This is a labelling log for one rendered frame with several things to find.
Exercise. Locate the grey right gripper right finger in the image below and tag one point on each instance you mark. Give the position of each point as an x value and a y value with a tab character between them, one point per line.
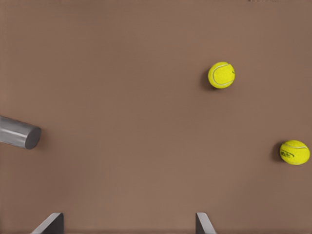
203	224

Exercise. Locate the yellow tennis ball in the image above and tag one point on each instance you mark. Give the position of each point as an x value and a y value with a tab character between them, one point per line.
294	152
221	75

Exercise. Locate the grey tennis ball tube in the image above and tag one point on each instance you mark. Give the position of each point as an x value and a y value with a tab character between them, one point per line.
17	132

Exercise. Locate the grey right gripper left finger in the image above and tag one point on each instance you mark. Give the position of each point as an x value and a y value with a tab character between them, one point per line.
51	224

